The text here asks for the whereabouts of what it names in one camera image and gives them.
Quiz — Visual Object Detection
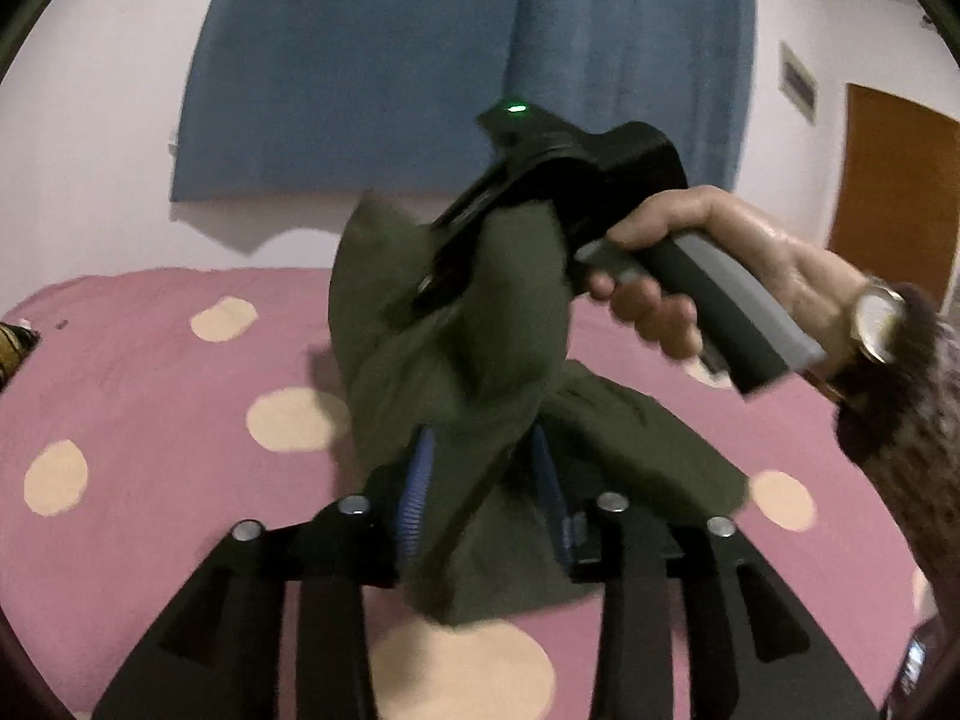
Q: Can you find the dark green zip jacket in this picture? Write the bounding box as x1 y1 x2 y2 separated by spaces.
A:
329 197 747 626

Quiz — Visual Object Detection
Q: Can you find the person's right hand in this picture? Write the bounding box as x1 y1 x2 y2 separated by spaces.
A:
589 185 869 379

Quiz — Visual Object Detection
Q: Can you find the pink polka dot bedsheet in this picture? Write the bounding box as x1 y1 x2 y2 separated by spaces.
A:
2 270 935 718

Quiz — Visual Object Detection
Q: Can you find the dark knitted sweater sleeve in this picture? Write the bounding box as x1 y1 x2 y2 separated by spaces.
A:
832 283 958 616

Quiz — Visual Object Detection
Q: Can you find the blue curtain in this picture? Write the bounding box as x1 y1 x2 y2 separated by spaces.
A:
171 0 755 202

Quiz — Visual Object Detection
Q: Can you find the brown wooden door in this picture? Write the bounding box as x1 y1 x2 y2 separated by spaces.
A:
828 85 958 305

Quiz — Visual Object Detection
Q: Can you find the gold wrist watch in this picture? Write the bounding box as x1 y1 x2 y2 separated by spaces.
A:
802 277 907 406

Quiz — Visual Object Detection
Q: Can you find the striped brown yellow pillow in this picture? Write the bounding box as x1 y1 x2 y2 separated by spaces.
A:
0 322 39 388

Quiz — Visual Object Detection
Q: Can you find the grey wall vent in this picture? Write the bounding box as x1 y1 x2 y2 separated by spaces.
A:
779 41 818 125

